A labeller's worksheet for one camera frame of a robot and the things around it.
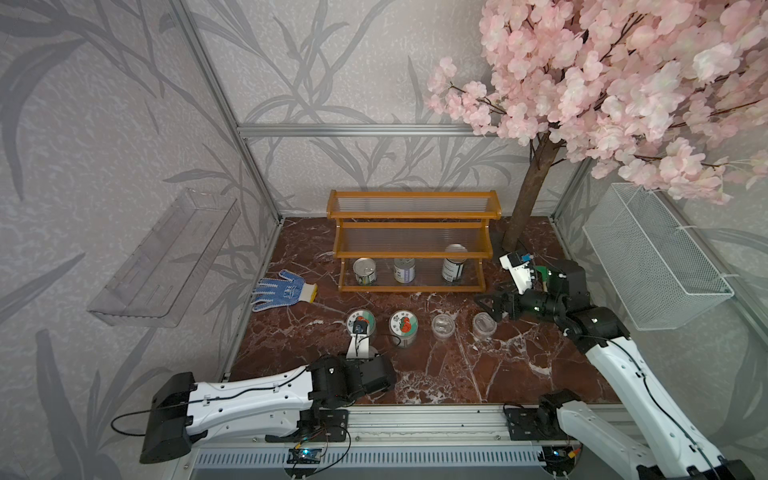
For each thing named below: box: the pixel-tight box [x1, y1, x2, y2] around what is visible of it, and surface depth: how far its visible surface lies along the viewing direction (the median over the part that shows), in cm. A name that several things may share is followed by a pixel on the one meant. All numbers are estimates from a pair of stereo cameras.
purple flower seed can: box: [393, 258, 416, 284], surface depth 98 cm
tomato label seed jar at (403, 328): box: [389, 310, 419, 349], surface depth 84 cm
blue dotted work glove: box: [251, 269, 318, 312], surface depth 101 cm
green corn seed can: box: [352, 257, 377, 286], surface depth 98 cm
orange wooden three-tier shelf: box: [326, 190, 502, 294], surface depth 104 cm
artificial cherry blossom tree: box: [426, 0, 768, 254], surface depth 53 cm
